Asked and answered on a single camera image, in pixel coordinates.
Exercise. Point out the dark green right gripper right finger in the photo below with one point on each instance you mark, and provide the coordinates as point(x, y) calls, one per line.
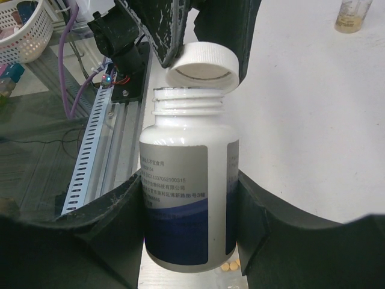
point(282, 246)

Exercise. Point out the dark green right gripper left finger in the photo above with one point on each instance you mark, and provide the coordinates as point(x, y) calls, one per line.
point(98, 245)

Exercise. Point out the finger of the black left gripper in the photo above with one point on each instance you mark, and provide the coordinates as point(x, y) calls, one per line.
point(229, 23)
point(163, 22)

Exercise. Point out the white bottle screw cap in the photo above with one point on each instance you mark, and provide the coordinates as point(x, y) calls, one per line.
point(204, 64)

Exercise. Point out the weekly pill organizer strip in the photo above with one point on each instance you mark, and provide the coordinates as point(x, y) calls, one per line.
point(153, 276)

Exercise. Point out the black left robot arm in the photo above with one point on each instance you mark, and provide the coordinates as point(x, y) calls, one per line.
point(117, 39)

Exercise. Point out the small yellow pills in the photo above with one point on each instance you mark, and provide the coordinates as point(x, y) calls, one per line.
point(231, 265)

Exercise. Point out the clear glass bottle orange cap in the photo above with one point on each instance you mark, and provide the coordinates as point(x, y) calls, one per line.
point(351, 15)

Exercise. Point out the white perforated plastic basket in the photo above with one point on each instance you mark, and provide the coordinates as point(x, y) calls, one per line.
point(25, 30)

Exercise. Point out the white slotted cable duct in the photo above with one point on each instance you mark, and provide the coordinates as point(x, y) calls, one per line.
point(81, 176)

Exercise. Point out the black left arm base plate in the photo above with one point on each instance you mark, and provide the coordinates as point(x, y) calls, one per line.
point(132, 78)

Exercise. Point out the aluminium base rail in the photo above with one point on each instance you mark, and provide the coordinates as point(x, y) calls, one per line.
point(123, 149)

